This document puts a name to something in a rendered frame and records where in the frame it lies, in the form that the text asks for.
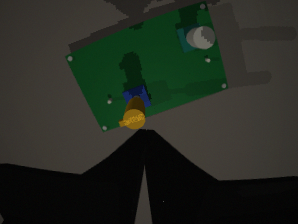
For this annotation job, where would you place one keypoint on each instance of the green circuit board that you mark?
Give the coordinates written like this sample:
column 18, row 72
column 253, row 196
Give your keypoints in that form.
column 150, row 67

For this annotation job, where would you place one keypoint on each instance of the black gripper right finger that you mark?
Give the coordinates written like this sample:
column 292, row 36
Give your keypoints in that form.
column 181, row 193

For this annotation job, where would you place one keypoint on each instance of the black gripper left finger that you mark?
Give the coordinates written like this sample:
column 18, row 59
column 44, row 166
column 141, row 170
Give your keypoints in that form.
column 105, row 194

